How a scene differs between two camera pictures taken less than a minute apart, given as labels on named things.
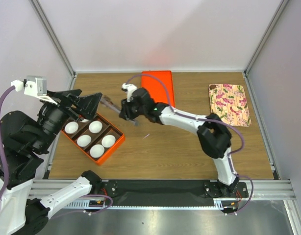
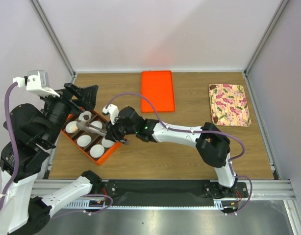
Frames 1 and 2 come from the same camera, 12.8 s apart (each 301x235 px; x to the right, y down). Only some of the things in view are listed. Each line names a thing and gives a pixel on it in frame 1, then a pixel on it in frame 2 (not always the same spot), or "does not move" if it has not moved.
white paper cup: x=97 y=151 does not move
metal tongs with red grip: x=108 y=102 to x=83 y=125
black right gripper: x=125 y=113 to x=112 y=134
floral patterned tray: x=230 y=102 does not move
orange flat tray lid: x=160 y=84 does not move
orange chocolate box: x=98 y=138 does not move
